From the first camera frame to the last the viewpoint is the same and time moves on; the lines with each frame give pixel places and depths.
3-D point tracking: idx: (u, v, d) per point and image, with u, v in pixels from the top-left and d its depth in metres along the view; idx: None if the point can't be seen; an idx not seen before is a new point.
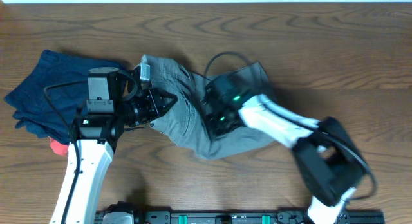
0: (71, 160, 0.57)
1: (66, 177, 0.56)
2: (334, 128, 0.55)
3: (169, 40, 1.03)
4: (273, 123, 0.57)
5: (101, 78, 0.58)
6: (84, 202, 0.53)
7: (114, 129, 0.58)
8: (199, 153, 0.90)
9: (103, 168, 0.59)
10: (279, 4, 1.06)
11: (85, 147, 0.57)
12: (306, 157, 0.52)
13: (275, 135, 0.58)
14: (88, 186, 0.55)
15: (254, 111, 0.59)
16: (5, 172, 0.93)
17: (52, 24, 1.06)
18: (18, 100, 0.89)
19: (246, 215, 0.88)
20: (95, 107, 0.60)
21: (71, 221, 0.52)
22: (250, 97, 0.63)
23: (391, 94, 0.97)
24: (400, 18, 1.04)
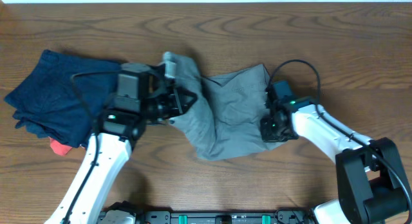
0: (90, 152, 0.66)
1: (84, 167, 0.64)
2: (391, 152, 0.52)
3: (170, 40, 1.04)
4: (325, 131, 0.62)
5: (131, 77, 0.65)
6: (93, 195, 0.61)
7: (136, 129, 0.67)
8: (199, 153, 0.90)
9: (116, 166, 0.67)
10: (278, 5, 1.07)
11: (104, 143, 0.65)
12: (351, 168, 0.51)
13: (323, 144, 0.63)
14: (100, 181, 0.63)
15: (306, 116, 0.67)
16: (4, 172, 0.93)
17: (54, 24, 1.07)
18: (19, 100, 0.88)
19: (246, 214, 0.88)
20: (123, 104, 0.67)
21: (78, 210, 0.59)
22: (306, 102, 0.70)
23: (390, 94, 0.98)
24: (399, 18, 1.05)
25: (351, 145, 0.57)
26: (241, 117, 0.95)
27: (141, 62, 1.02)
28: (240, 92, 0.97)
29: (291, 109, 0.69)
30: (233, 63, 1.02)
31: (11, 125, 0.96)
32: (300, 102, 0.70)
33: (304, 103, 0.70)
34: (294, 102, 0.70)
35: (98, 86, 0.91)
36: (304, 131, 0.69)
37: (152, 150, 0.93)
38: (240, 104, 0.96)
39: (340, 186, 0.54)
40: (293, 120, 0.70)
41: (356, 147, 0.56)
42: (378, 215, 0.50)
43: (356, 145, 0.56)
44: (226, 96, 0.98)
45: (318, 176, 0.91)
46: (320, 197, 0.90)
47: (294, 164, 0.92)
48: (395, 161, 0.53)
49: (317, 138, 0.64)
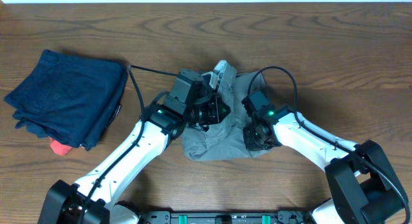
0: (134, 132, 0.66)
1: (125, 142, 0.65)
2: (377, 154, 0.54)
3: (170, 40, 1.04)
4: (309, 141, 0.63)
5: (187, 82, 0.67)
6: (125, 171, 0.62)
7: (175, 130, 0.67)
8: (186, 150, 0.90)
9: (152, 152, 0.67)
10: (278, 5, 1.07)
11: (150, 129, 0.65)
12: (341, 177, 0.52)
13: (309, 152, 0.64)
14: (135, 163, 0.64)
15: (288, 127, 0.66)
16: (4, 172, 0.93)
17: (54, 24, 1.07)
18: (19, 100, 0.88)
19: (246, 215, 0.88)
20: (171, 104, 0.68)
21: (110, 179, 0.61)
22: (284, 111, 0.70)
23: (390, 94, 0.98)
24: (400, 18, 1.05)
25: (337, 154, 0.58)
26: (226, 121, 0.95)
27: (140, 62, 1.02)
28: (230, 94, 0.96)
29: (272, 121, 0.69)
30: (233, 63, 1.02)
31: (11, 125, 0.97)
32: (279, 112, 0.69)
33: (282, 112, 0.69)
34: (272, 113, 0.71)
35: (98, 86, 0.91)
36: (286, 141, 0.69)
37: None
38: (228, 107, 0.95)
39: (335, 195, 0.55)
40: (275, 132, 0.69)
41: (343, 155, 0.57)
42: (377, 219, 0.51)
43: (342, 154, 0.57)
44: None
45: (318, 176, 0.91)
46: (320, 198, 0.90)
47: (294, 164, 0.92)
48: (383, 161, 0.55)
49: (303, 147, 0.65)
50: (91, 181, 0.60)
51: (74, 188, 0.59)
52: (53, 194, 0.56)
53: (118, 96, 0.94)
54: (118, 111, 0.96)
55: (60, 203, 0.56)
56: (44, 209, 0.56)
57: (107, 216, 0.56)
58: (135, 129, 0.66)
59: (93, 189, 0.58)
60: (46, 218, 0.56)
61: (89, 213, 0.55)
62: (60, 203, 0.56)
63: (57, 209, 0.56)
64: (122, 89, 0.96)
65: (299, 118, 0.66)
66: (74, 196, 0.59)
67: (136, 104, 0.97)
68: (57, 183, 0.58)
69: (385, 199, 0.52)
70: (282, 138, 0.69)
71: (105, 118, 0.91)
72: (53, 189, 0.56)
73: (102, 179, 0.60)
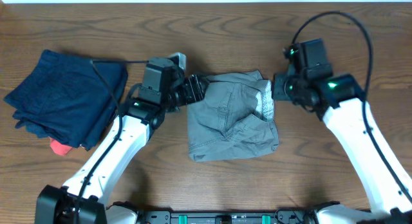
0: (114, 129, 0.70)
1: (108, 139, 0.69)
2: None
3: (170, 40, 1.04)
4: (369, 157, 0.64)
5: (156, 71, 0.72)
6: (112, 165, 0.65)
7: (155, 120, 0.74)
8: (193, 156, 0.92)
9: (136, 143, 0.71)
10: (278, 5, 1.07)
11: (129, 123, 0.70)
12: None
13: (363, 167, 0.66)
14: (118, 154, 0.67)
15: (351, 125, 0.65)
16: (4, 172, 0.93)
17: (54, 24, 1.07)
18: (19, 100, 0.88)
19: (246, 214, 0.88)
20: (146, 94, 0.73)
21: (98, 174, 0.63)
22: (345, 82, 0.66)
23: (390, 94, 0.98)
24: (399, 18, 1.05)
25: (399, 203, 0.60)
26: (226, 122, 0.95)
27: (141, 62, 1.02)
28: (230, 96, 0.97)
29: (329, 96, 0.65)
30: (233, 63, 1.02)
31: (11, 125, 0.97)
32: (340, 80, 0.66)
33: (345, 81, 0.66)
34: (335, 85, 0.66)
35: (98, 86, 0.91)
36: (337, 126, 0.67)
37: (152, 150, 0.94)
38: (230, 109, 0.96)
39: None
40: (327, 112, 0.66)
41: (405, 206, 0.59)
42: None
43: (404, 205, 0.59)
44: (218, 100, 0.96)
45: (318, 176, 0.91)
46: (320, 198, 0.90)
47: (294, 164, 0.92)
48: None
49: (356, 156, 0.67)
50: (79, 180, 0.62)
51: (65, 191, 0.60)
52: (44, 199, 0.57)
53: (118, 96, 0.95)
54: None
55: (52, 206, 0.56)
56: (38, 213, 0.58)
57: (102, 208, 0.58)
58: (115, 123, 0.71)
59: (84, 186, 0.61)
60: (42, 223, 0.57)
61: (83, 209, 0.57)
62: (51, 207, 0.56)
63: (51, 212, 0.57)
64: (122, 89, 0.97)
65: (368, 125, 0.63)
66: (67, 199, 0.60)
67: None
68: (45, 189, 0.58)
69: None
70: (330, 120, 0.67)
71: (105, 118, 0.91)
72: (44, 195, 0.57)
73: (91, 176, 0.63)
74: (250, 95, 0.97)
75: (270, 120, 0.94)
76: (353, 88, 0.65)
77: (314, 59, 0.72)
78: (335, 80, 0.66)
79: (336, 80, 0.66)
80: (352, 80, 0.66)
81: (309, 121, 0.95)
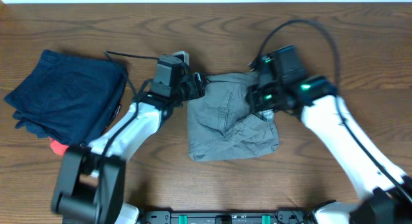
0: (131, 109, 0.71)
1: (124, 117, 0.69)
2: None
3: (169, 40, 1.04)
4: (347, 144, 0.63)
5: (167, 66, 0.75)
6: (132, 135, 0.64)
7: (165, 111, 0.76)
8: (192, 156, 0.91)
9: (149, 127, 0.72)
10: (277, 5, 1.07)
11: (145, 106, 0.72)
12: (381, 212, 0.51)
13: (344, 155, 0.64)
14: (134, 129, 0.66)
15: (327, 120, 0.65)
16: (4, 172, 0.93)
17: (54, 24, 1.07)
18: (19, 100, 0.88)
19: (246, 215, 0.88)
20: (156, 89, 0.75)
21: (121, 138, 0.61)
22: (319, 85, 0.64)
23: (390, 94, 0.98)
24: (400, 18, 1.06)
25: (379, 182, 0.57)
26: (226, 122, 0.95)
27: (140, 62, 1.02)
28: (230, 96, 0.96)
29: (304, 98, 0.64)
30: (233, 63, 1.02)
31: (11, 126, 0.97)
32: (313, 82, 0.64)
33: (319, 83, 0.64)
34: (308, 87, 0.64)
35: (98, 86, 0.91)
36: (313, 123, 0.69)
37: (152, 150, 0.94)
38: (230, 109, 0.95)
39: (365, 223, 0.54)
40: (304, 111, 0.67)
41: (388, 185, 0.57)
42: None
43: (385, 184, 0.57)
44: (219, 100, 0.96)
45: (318, 176, 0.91)
46: (320, 197, 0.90)
47: (294, 164, 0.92)
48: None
49: (335, 146, 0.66)
50: (102, 142, 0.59)
51: (87, 151, 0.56)
52: (68, 156, 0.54)
53: (118, 96, 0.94)
54: (118, 111, 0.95)
55: (76, 164, 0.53)
56: (60, 172, 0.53)
57: (123, 167, 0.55)
58: (132, 109, 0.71)
59: (108, 147, 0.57)
60: (63, 182, 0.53)
61: (105, 164, 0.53)
62: (76, 164, 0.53)
63: (74, 170, 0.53)
64: (122, 89, 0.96)
65: (342, 116, 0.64)
66: (89, 159, 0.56)
67: None
68: (69, 149, 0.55)
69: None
70: (309, 120, 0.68)
71: (104, 118, 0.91)
72: (68, 152, 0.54)
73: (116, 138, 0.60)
74: None
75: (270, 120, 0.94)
76: (326, 87, 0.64)
77: (288, 64, 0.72)
78: (309, 82, 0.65)
79: (309, 82, 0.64)
80: (327, 82, 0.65)
81: None
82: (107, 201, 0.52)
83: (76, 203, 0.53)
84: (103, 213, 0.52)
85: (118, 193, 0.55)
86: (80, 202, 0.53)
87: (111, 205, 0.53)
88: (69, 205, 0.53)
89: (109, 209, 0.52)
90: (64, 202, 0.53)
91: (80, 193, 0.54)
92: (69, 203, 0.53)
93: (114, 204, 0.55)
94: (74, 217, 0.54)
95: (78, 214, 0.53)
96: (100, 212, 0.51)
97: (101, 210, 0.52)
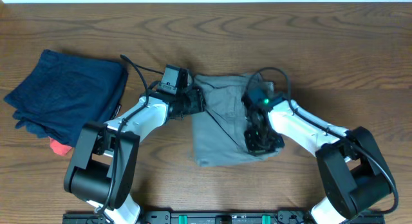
0: (141, 98, 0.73)
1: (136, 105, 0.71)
2: (367, 140, 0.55)
3: (169, 40, 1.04)
4: (300, 126, 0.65)
5: (174, 70, 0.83)
6: (143, 121, 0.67)
7: (171, 108, 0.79)
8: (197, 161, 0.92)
9: (157, 116, 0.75)
10: (278, 5, 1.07)
11: (155, 98, 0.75)
12: (332, 163, 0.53)
13: (302, 138, 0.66)
14: (145, 114, 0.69)
15: (282, 114, 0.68)
16: (4, 172, 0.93)
17: (54, 24, 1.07)
18: (19, 100, 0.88)
19: (246, 215, 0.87)
20: (163, 88, 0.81)
21: (132, 122, 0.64)
22: (280, 101, 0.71)
23: (390, 94, 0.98)
24: (400, 18, 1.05)
25: (328, 140, 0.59)
26: (235, 128, 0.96)
27: (140, 62, 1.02)
28: (235, 101, 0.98)
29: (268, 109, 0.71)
30: (233, 63, 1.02)
31: (11, 125, 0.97)
32: (273, 102, 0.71)
33: (277, 100, 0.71)
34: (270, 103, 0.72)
35: (98, 86, 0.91)
36: (280, 127, 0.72)
37: (152, 150, 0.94)
38: (238, 114, 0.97)
39: (327, 181, 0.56)
40: (270, 120, 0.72)
41: (333, 140, 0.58)
42: (364, 202, 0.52)
43: (333, 139, 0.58)
44: (224, 106, 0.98)
45: (318, 176, 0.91)
46: (320, 198, 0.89)
47: (294, 164, 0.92)
48: (371, 147, 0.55)
49: (295, 133, 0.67)
50: (117, 121, 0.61)
51: (104, 127, 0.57)
52: (85, 132, 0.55)
53: (118, 96, 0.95)
54: (118, 111, 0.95)
55: (93, 138, 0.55)
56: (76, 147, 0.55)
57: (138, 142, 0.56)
58: (141, 100, 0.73)
59: (122, 126, 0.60)
60: (78, 158, 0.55)
61: (120, 140, 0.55)
62: (94, 138, 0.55)
63: (91, 143, 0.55)
64: (122, 89, 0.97)
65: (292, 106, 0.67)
66: (104, 136, 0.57)
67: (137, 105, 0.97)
68: (87, 123, 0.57)
69: (373, 183, 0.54)
70: (278, 125, 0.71)
71: (104, 118, 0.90)
72: (85, 127, 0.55)
73: (129, 121, 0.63)
74: None
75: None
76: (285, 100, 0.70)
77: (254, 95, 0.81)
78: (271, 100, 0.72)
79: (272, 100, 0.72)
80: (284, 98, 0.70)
81: None
82: (120, 176, 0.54)
83: (89, 180, 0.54)
84: (116, 187, 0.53)
85: (130, 169, 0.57)
86: (93, 179, 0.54)
87: (123, 181, 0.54)
88: (81, 181, 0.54)
89: (121, 185, 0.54)
90: (77, 179, 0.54)
91: (93, 170, 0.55)
92: (83, 179, 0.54)
93: (125, 181, 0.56)
94: (87, 195, 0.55)
95: (91, 190, 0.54)
96: (111, 188, 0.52)
97: (113, 185, 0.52)
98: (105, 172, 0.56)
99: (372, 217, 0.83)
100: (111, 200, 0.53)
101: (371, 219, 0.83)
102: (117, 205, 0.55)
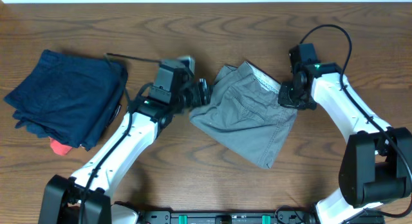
0: (123, 124, 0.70)
1: (117, 134, 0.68)
2: (406, 142, 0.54)
3: (169, 40, 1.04)
4: (342, 104, 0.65)
5: (168, 71, 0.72)
6: (121, 159, 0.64)
7: (163, 120, 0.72)
8: (261, 163, 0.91)
9: (142, 142, 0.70)
10: (277, 5, 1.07)
11: (139, 120, 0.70)
12: (362, 150, 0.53)
13: (338, 117, 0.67)
14: (127, 150, 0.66)
15: (329, 85, 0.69)
16: (4, 172, 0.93)
17: (54, 24, 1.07)
18: (19, 100, 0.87)
19: (246, 214, 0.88)
20: (156, 94, 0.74)
21: (106, 168, 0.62)
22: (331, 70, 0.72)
23: (390, 94, 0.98)
24: (400, 18, 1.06)
25: (367, 128, 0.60)
26: (265, 119, 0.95)
27: (141, 63, 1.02)
28: (239, 100, 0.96)
29: (316, 74, 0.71)
30: (233, 64, 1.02)
31: (11, 125, 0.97)
32: (324, 66, 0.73)
33: (330, 69, 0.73)
34: (319, 67, 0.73)
35: (98, 86, 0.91)
36: (320, 96, 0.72)
37: (152, 150, 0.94)
38: (252, 107, 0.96)
39: (346, 164, 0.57)
40: (313, 85, 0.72)
41: (372, 130, 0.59)
42: (373, 195, 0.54)
43: (371, 130, 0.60)
44: (237, 113, 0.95)
45: (318, 176, 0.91)
46: (319, 197, 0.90)
47: (294, 164, 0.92)
48: (407, 150, 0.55)
49: (335, 110, 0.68)
50: (87, 171, 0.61)
51: (70, 185, 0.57)
52: (50, 192, 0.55)
53: (118, 96, 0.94)
54: (118, 111, 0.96)
55: (58, 197, 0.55)
56: (43, 208, 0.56)
57: (107, 203, 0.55)
58: (125, 125, 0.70)
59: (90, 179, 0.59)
60: (46, 218, 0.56)
61: (87, 202, 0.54)
62: (58, 197, 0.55)
63: (57, 202, 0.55)
64: (122, 89, 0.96)
65: (342, 82, 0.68)
66: None
67: None
68: (53, 181, 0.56)
69: (391, 182, 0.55)
70: (318, 93, 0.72)
71: (104, 118, 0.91)
72: (52, 185, 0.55)
73: (98, 169, 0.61)
74: (248, 84, 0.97)
75: (277, 91, 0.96)
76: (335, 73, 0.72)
77: (306, 55, 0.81)
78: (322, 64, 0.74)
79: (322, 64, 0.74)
80: (338, 71, 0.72)
81: (309, 121, 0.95)
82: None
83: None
84: None
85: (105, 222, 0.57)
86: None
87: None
88: None
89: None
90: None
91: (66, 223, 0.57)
92: None
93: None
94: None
95: None
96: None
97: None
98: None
99: (371, 217, 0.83)
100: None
101: (371, 219, 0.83)
102: None
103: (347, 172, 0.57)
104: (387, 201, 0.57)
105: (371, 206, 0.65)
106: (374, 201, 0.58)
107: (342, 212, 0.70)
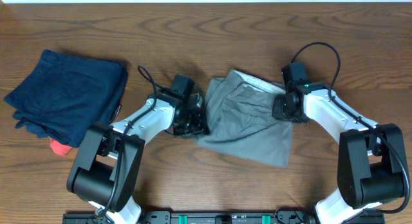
0: (147, 102, 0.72)
1: (142, 109, 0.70)
2: (395, 138, 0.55)
3: (169, 40, 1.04)
4: (333, 112, 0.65)
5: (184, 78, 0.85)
6: (150, 123, 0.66)
7: (178, 111, 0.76)
8: (279, 163, 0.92)
9: (163, 122, 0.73)
10: (278, 5, 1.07)
11: (161, 102, 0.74)
12: (353, 147, 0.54)
13: (330, 123, 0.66)
14: (152, 117, 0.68)
15: (318, 99, 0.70)
16: (5, 172, 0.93)
17: (54, 24, 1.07)
18: (19, 100, 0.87)
19: (246, 215, 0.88)
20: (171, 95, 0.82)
21: (139, 125, 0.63)
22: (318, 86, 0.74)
23: (390, 94, 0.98)
24: (400, 18, 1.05)
25: (356, 127, 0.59)
26: (268, 120, 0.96)
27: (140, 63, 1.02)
28: (237, 109, 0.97)
29: (305, 91, 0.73)
30: (233, 63, 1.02)
31: (11, 125, 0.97)
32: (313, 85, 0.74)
33: (319, 87, 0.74)
34: (308, 85, 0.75)
35: (98, 86, 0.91)
36: (312, 114, 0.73)
37: (152, 150, 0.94)
38: (253, 113, 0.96)
39: (340, 164, 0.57)
40: (304, 102, 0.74)
41: (362, 129, 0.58)
42: (371, 194, 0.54)
43: (361, 128, 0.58)
44: (240, 122, 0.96)
45: (318, 176, 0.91)
46: (320, 197, 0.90)
47: (294, 164, 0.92)
48: (398, 147, 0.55)
49: (326, 120, 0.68)
50: (122, 123, 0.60)
51: (110, 129, 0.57)
52: (91, 133, 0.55)
53: (118, 96, 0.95)
54: (118, 111, 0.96)
55: (98, 140, 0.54)
56: (80, 148, 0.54)
57: (142, 147, 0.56)
58: (149, 102, 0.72)
59: (128, 129, 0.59)
60: (81, 158, 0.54)
61: (125, 144, 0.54)
62: (98, 141, 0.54)
63: (95, 147, 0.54)
64: (122, 89, 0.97)
65: (330, 93, 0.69)
66: (109, 138, 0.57)
67: (137, 105, 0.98)
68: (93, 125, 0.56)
69: (388, 181, 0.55)
70: (310, 109, 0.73)
71: (104, 118, 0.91)
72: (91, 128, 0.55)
73: (134, 123, 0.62)
74: (242, 93, 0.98)
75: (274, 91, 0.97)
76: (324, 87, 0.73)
77: (296, 74, 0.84)
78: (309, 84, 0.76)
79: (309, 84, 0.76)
80: (326, 87, 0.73)
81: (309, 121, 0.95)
82: (122, 181, 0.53)
83: (91, 181, 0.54)
84: (118, 193, 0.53)
85: (134, 172, 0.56)
86: (96, 181, 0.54)
87: (125, 185, 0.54)
88: (84, 183, 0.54)
89: (122, 190, 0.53)
90: (80, 179, 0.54)
91: (97, 171, 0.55)
92: (85, 181, 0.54)
93: (128, 185, 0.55)
94: (88, 195, 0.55)
95: (91, 192, 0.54)
96: (114, 191, 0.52)
97: (116, 188, 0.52)
98: (108, 174, 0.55)
99: (371, 217, 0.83)
100: (113, 202, 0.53)
101: (371, 220, 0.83)
102: (118, 208, 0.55)
103: (342, 170, 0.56)
104: (385, 201, 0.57)
105: (370, 206, 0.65)
106: (374, 202, 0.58)
107: (341, 212, 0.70)
